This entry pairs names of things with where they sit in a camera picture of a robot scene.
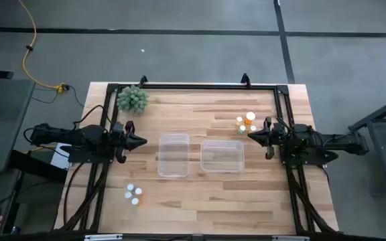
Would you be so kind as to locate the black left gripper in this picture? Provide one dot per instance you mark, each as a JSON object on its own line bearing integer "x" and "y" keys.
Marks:
{"x": 117, "y": 140}

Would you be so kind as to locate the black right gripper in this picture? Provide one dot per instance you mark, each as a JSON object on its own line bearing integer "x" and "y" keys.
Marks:
{"x": 275, "y": 137}

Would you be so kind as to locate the small green pill bottle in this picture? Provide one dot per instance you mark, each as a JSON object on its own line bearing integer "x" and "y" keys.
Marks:
{"x": 242, "y": 128}

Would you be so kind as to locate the large orange pill bottle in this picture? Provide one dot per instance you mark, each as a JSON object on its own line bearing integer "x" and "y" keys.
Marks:
{"x": 250, "y": 117}

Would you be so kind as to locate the wide clear plastic bin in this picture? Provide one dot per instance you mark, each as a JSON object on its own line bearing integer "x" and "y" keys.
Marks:
{"x": 222, "y": 157}

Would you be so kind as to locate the small orange pill bottle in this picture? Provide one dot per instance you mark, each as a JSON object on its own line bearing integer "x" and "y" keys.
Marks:
{"x": 135, "y": 201}

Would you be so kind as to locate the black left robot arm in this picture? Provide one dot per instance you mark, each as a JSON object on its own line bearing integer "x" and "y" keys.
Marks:
{"x": 62, "y": 135}

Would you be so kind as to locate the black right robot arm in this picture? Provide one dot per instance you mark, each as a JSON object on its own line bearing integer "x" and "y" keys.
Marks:
{"x": 330, "y": 142}

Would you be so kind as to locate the small pale pill bottle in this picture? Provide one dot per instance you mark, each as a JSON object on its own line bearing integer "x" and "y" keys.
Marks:
{"x": 253, "y": 128}

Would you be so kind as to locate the small amber pill bottle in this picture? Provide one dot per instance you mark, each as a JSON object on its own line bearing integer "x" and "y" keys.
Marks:
{"x": 239, "y": 119}

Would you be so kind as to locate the narrow clear plastic bin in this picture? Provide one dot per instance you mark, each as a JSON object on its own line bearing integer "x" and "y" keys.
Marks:
{"x": 174, "y": 157}

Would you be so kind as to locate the green spiky plant ball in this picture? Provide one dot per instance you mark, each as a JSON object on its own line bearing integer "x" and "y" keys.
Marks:
{"x": 132, "y": 99}

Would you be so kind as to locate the white box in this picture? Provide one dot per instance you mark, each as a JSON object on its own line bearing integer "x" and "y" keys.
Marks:
{"x": 60, "y": 157}

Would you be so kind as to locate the grey metal stand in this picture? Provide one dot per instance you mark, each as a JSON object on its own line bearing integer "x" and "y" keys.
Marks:
{"x": 380, "y": 134}

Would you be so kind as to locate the grey desk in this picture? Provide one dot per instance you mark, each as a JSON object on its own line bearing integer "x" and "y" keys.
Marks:
{"x": 2, "y": 127}

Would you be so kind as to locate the black frame clamp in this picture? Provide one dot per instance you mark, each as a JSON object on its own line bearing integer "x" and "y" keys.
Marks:
{"x": 142, "y": 80}
{"x": 245, "y": 80}

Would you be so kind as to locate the black aluminium table frame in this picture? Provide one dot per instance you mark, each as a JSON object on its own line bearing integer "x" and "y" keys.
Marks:
{"x": 213, "y": 86}

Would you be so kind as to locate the silver metal bracket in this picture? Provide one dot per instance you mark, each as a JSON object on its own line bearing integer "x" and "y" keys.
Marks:
{"x": 290, "y": 238}
{"x": 103, "y": 237}

